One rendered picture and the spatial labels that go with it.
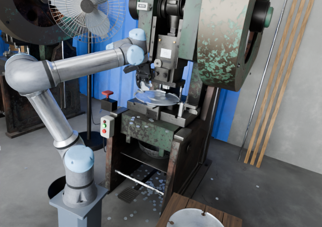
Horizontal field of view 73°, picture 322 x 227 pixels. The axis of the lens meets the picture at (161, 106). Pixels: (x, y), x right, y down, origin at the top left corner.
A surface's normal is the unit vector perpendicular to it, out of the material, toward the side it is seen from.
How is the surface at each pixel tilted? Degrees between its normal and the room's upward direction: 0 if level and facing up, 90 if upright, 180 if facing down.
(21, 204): 0
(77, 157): 7
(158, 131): 90
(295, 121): 90
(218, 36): 106
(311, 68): 90
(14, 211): 0
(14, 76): 80
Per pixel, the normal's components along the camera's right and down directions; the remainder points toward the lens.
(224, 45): -0.48, 0.59
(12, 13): 0.86, 0.28
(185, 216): 0.12, -0.93
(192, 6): -0.47, 0.25
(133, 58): 0.54, 0.36
